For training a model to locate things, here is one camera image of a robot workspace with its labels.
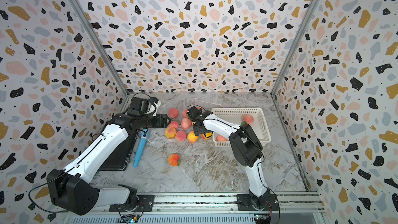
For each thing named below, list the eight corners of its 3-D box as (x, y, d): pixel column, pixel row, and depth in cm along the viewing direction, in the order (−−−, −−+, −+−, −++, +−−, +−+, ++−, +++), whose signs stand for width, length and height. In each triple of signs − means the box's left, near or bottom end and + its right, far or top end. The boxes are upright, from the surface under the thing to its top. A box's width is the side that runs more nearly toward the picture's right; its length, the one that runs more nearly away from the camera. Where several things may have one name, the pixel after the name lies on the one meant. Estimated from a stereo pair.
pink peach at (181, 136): (175, 141, 96) (174, 138, 93) (177, 134, 100) (176, 130, 96) (186, 141, 97) (185, 138, 93) (186, 134, 100) (186, 130, 96)
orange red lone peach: (168, 167, 87) (166, 163, 83) (170, 157, 91) (168, 153, 87) (178, 167, 87) (177, 163, 83) (179, 157, 91) (178, 153, 87)
